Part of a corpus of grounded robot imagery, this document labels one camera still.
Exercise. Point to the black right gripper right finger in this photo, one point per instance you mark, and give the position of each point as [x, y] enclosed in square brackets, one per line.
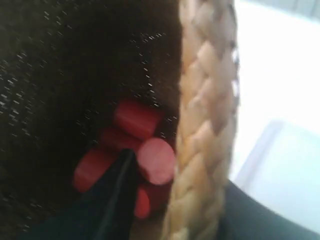
[246, 219]

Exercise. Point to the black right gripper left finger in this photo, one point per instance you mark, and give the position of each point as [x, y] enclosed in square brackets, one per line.
[104, 212]

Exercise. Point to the brown woven wicker basket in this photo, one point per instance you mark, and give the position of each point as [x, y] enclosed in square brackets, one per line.
[63, 66]

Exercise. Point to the red cylinder left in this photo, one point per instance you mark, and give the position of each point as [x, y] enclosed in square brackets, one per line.
[91, 167]

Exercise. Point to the red cylinder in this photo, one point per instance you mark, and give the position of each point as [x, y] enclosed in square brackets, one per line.
[91, 167]
[150, 198]
[137, 119]
[117, 140]

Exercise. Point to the red cylinder bottom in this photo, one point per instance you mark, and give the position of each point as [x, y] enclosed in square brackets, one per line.
[150, 198]

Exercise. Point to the red cylinder middle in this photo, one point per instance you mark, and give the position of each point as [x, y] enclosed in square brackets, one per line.
[117, 140]

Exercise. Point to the red cylinder top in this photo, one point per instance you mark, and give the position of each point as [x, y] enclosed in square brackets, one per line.
[137, 119]

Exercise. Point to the white rectangular plastic tray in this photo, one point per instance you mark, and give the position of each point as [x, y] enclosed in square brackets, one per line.
[282, 172]

